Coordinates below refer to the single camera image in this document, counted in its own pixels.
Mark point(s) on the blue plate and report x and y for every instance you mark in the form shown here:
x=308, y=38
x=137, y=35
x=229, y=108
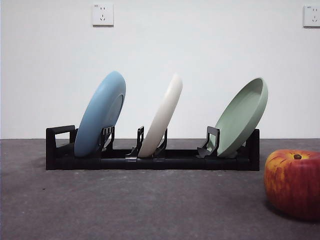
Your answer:
x=100, y=112

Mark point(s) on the red yellow apple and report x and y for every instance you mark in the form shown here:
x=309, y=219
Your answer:
x=292, y=185

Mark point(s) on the white plate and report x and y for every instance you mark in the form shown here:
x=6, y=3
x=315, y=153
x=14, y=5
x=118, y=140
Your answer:
x=162, y=117

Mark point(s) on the black plate rack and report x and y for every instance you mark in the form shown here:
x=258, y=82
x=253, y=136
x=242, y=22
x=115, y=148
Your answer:
x=175, y=163

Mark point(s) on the green plate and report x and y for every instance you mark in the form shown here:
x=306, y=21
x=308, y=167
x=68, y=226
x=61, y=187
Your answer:
x=237, y=125

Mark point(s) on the white wall socket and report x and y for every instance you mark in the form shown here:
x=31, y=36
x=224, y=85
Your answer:
x=312, y=16
x=103, y=15

